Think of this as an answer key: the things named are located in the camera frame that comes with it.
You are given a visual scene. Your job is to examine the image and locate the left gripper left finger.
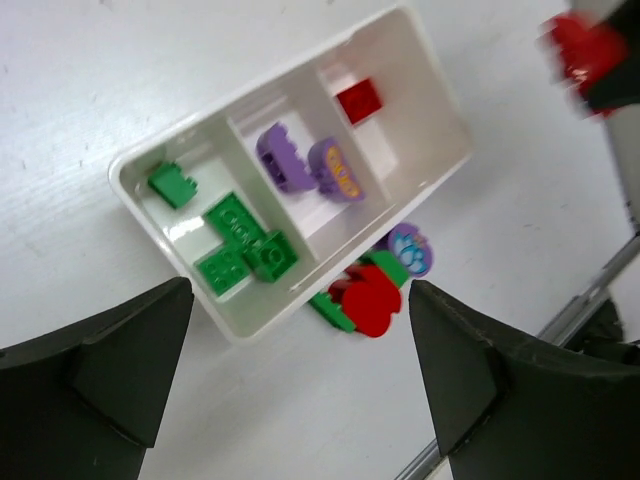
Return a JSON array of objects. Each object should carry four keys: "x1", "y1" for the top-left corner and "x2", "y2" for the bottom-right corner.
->
[{"x1": 1, "y1": 277, "x2": 194, "y2": 479}]

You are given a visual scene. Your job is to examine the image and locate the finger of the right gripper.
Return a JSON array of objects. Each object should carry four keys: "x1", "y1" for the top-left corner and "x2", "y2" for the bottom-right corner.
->
[{"x1": 582, "y1": 1, "x2": 639, "y2": 114}]

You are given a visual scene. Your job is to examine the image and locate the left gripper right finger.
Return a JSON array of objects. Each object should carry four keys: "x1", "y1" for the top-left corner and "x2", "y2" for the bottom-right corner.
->
[{"x1": 409, "y1": 281, "x2": 639, "y2": 479}]

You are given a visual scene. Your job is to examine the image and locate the red lego brick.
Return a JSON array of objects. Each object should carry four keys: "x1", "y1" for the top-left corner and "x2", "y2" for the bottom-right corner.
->
[{"x1": 543, "y1": 12, "x2": 615, "y2": 116}]

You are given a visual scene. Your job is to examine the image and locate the red green lego cluster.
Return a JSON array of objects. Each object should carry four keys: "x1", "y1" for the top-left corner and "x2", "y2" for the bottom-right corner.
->
[{"x1": 309, "y1": 251, "x2": 409, "y2": 338}]

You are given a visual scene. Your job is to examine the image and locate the purple paw lego piece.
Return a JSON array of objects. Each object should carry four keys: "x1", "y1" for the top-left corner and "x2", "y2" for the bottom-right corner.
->
[{"x1": 382, "y1": 222, "x2": 434, "y2": 278}]

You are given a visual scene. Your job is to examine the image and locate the green L-shaped lego plate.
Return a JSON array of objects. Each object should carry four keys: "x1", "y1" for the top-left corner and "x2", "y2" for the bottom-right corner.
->
[{"x1": 195, "y1": 192, "x2": 266, "y2": 296}]

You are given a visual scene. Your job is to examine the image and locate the green lego brick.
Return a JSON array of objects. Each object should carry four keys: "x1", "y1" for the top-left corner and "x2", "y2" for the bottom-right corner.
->
[{"x1": 147, "y1": 163, "x2": 198, "y2": 210}]

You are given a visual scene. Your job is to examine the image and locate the red lego plate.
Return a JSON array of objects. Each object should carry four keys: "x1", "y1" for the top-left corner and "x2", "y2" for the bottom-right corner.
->
[{"x1": 336, "y1": 78, "x2": 383, "y2": 125}]

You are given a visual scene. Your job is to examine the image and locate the purple lego brick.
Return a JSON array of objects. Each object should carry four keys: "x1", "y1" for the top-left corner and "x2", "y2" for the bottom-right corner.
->
[{"x1": 307, "y1": 137, "x2": 365, "y2": 203}]

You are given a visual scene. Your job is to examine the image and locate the purple rounded lego piece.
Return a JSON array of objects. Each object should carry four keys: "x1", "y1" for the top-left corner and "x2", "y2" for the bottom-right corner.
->
[{"x1": 256, "y1": 122, "x2": 317, "y2": 193}]

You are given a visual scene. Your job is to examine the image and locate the green lego block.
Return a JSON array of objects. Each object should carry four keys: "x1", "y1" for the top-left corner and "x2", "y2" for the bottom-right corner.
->
[{"x1": 243, "y1": 230, "x2": 299, "y2": 283}]

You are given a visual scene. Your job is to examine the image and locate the white divided plastic tray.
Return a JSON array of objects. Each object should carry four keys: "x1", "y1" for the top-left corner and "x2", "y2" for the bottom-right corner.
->
[{"x1": 108, "y1": 5, "x2": 472, "y2": 343}]

